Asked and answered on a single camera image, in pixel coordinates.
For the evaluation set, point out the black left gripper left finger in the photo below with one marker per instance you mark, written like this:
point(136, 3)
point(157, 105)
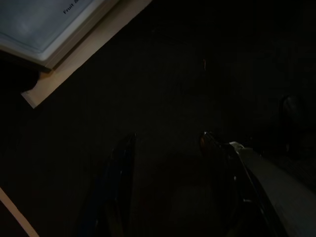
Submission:
point(116, 187)

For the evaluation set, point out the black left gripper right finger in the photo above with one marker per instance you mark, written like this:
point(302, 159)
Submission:
point(222, 153)

